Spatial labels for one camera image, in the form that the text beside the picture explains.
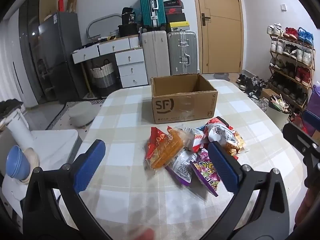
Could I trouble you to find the red and black shoebox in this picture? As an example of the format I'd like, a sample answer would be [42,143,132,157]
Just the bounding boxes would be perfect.
[164,6,184,14]

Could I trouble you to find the red shiny snack packet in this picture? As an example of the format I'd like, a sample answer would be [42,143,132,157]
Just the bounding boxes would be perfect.
[206,116,230,130]

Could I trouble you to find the beige bowl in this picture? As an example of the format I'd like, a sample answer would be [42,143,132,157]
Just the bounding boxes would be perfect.
[24,147,40,183]

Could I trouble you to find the grey fridge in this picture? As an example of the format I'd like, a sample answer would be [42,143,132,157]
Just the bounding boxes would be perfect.
[38,12,87,104]

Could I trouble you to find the dark door handle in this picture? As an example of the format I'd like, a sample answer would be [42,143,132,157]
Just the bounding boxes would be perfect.
[201,12,212,26]

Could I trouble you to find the white side table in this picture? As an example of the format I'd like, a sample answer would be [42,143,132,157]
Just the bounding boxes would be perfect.
[0,129,83,205]

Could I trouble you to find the teal suitcase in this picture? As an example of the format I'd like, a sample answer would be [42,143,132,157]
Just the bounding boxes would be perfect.
[139,0,167,29]

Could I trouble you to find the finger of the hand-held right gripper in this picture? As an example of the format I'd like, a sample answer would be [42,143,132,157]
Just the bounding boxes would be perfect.
[282,122,320,156]

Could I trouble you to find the silver suitcase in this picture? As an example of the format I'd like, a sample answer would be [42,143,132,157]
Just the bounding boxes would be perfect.
[167,31,198,75]

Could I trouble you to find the cream ribbed suitcase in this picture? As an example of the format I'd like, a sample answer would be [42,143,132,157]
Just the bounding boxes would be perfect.
[141,31,171,79]

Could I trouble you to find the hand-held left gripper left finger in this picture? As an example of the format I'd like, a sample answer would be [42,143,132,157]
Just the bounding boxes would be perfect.
[22,139,113,240]

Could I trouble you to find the red crinkled snack packet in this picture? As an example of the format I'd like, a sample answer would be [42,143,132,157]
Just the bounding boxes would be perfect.
[146,127,170,163]

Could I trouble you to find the person's right forearm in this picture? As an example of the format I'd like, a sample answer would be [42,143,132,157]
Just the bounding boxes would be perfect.
[295,189,320,235]

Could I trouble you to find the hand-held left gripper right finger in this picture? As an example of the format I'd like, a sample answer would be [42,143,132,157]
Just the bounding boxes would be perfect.
[200,141,292,240]

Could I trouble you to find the white trash bin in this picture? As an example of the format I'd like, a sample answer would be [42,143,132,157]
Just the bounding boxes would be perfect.
[266,97,293,130]

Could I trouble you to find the white purple snack packet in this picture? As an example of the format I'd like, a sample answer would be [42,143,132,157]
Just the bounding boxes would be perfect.
[165,150,198,187]

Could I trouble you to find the woven basket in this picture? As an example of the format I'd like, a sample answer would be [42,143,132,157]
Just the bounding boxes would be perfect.
[90,59,117,88]

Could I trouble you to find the orange biscuit packet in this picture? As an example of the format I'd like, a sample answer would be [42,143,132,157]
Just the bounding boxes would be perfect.
[149,129,187,170]

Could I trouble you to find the white red snack packet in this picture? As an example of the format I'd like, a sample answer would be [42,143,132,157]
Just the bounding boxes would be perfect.
[184,127,209,153]

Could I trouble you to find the rows of colourful sneakers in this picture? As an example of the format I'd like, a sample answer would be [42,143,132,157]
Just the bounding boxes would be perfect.
[266,23,315,105]

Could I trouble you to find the white wardrobe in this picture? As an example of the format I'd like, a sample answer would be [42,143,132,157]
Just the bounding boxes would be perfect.
[5,9,38,108]

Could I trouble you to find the brown paper bag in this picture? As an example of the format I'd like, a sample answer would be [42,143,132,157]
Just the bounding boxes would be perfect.
[66,0,78,13]

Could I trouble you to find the white cylinder post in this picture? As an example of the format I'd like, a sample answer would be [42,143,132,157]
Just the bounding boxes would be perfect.
[6,110,35,150]

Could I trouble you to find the black printed bag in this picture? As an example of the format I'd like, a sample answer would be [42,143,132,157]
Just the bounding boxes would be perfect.
[122,7,137,25]

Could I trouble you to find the wooden door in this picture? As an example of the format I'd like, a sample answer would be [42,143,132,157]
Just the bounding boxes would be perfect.
[192,0,244,74]

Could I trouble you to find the tall dark glass cabinet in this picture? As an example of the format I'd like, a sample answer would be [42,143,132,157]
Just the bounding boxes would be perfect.
[18,0,58,103]

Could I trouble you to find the round grey stool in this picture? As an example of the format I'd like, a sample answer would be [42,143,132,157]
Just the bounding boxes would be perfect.
[68,102,95,128]

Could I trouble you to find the brown cardboard box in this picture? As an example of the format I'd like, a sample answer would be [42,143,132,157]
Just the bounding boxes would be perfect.
[151,73,218,125]

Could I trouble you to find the dark fuzzy pad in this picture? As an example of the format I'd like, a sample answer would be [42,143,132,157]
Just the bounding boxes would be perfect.
[0,99,24,120]

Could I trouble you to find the pink candy packet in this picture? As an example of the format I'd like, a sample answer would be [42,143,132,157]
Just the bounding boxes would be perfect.
[190,150,222,197]

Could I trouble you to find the small cardboard box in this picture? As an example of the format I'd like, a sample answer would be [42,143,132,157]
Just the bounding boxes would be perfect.
[260,89,278,100]

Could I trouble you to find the heap of black white sneakers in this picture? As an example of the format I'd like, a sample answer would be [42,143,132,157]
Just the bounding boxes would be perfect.
[236,73,269,110]

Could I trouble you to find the white drawer desk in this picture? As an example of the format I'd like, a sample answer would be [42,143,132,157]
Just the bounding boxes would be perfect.
[72,34,148,98]

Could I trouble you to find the yellow orange snack packet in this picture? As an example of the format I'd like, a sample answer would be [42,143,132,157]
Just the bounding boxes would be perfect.
[232,132,247,155]

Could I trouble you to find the grey oval metal frame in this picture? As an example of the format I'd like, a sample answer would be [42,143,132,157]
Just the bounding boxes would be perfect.
[86,14,123,40]

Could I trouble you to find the yellow and black shoebox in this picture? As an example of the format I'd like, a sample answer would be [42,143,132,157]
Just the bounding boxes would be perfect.
[166,21,190,32]

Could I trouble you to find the blue bowls stack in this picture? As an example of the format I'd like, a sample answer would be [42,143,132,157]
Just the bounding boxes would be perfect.
[5,145,33,180]

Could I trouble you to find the purple bag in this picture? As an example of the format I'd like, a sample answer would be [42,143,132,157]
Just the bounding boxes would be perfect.
[302,81,320,135]

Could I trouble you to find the black white patterned rug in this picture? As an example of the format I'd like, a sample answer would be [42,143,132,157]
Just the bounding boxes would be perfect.
[49,97,108,128]

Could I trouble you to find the wooden shoe rack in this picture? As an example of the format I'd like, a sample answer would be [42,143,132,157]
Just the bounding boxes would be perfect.
[269,34,316,110]

